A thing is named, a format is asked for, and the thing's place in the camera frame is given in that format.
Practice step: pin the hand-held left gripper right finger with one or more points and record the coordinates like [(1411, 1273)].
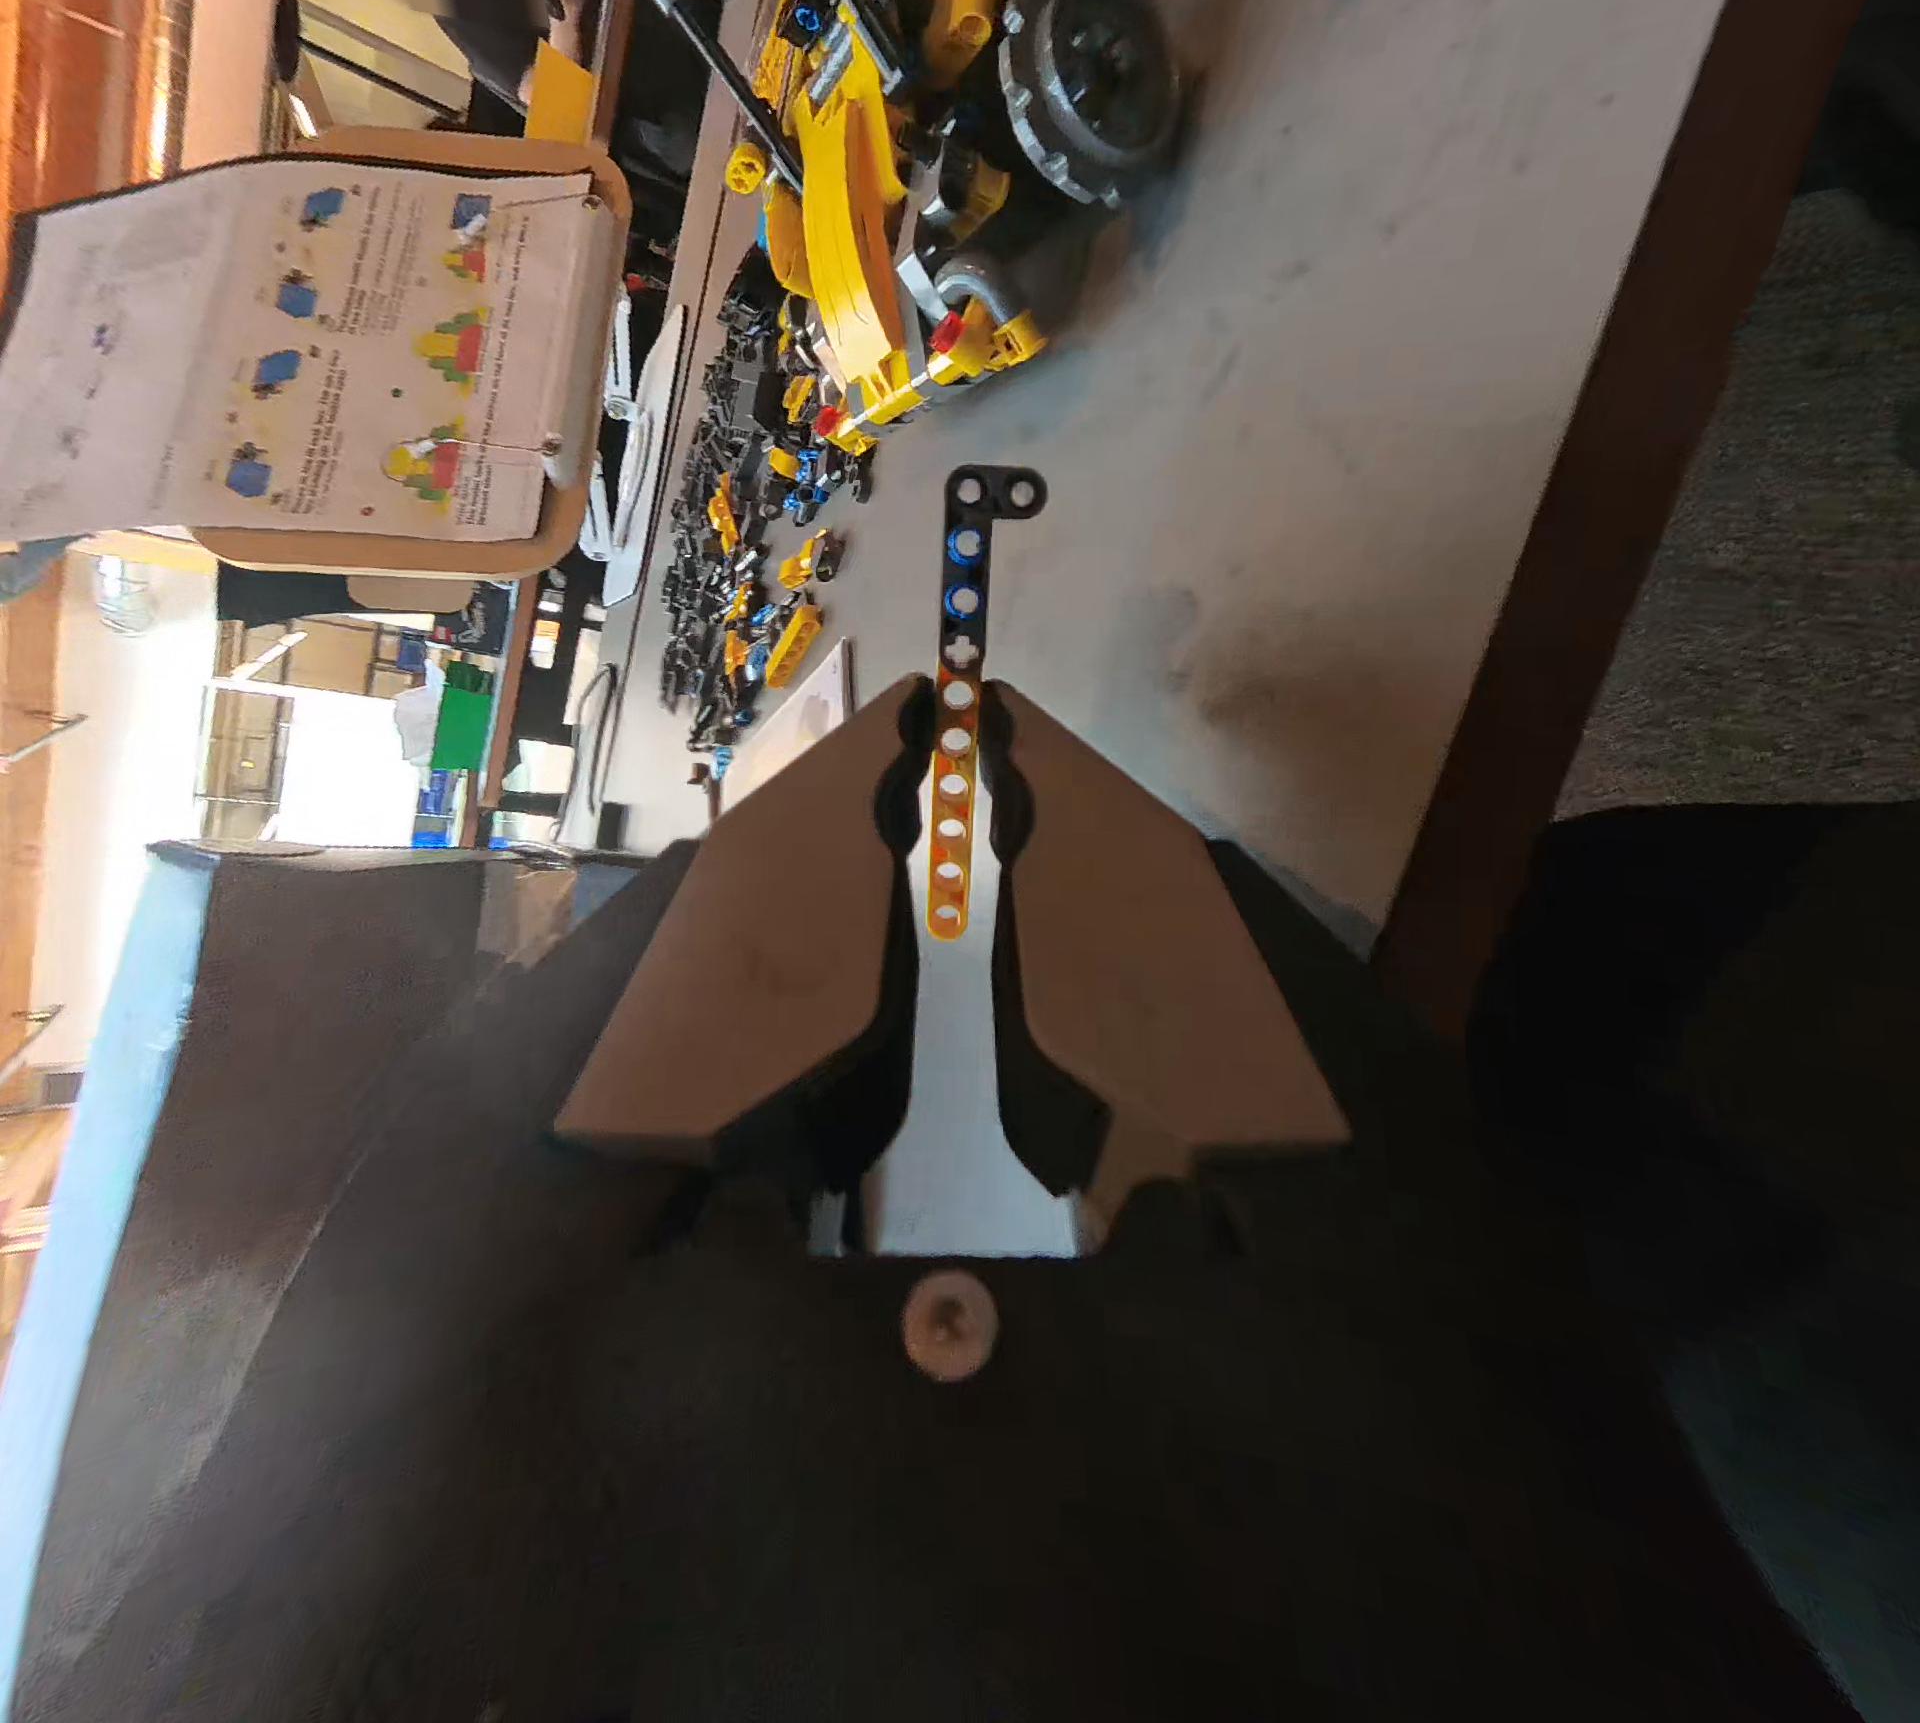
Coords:
[(1155, 973)]

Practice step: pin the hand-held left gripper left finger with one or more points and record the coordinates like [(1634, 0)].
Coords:
[(735, 973)]

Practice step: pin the yellow and black beam assembly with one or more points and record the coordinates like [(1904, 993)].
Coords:
[(961, 620)]

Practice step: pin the yellow grey toy vehicle model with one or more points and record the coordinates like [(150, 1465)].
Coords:
[(1089, 80)]

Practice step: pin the green board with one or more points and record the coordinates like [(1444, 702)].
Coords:
[(459, 712)]

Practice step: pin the pile of loose building pieces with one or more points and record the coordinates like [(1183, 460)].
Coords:
[(720, 554)]

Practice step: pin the blue cardboard kit box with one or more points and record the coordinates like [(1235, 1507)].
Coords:
[(300, 1077)]

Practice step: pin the white stand base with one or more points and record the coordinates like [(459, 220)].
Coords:
[(642, 448)]

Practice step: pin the wooden sheet stand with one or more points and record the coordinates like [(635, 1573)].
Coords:
[(592, 208)]

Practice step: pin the printed instruction sheet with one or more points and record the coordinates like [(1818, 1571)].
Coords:
[(225, 358)]

